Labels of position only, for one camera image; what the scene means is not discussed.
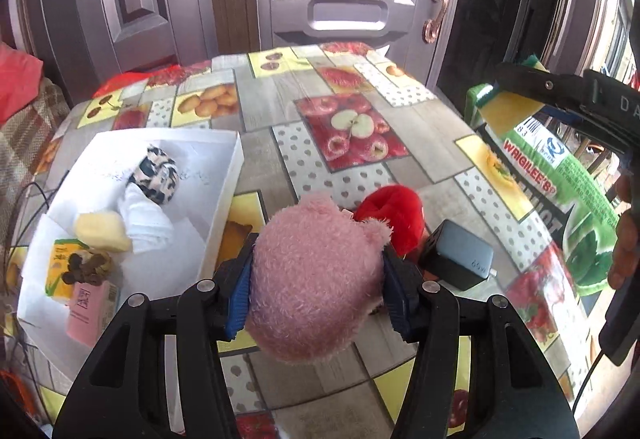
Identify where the red apple plush toy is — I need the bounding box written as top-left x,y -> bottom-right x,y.
354,185 -> 425,257

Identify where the pink fluffy plush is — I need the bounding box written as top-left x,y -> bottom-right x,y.
246,192 -> 392,363

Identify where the white cloth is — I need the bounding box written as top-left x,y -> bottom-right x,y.
118,184 -> 174,254

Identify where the leopard print scrunchie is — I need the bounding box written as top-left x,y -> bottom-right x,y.
128,146 -> 179,205

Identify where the yellow round sponge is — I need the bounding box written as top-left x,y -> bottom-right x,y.
74,211 -> 131,253

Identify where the pink tissue pack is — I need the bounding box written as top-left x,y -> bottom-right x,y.
66,281 -> 119,347

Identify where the yellow tissue pack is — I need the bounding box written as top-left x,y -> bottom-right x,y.
44,239 -> 88,306

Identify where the person right hand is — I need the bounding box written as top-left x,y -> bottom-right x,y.
606,172 -> 640,291

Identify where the black 65W charger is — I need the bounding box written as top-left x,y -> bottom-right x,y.
418,219 -> 494,291

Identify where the green Doublemint pillow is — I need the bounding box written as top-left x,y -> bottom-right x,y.
464,84 -> 618,296

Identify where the white cardboard tray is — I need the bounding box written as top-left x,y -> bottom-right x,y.
17,128 -> 244,379

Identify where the red bag behind table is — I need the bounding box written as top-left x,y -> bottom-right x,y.
92,64 -> 183,99

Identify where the plaid sofa cover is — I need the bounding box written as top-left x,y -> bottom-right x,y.
0,77 -> 72,250

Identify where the pink red plastic bag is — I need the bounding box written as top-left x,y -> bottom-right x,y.
0,42 -> 43,124

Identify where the black cable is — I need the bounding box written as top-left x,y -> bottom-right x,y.
2,180 -> 54,290

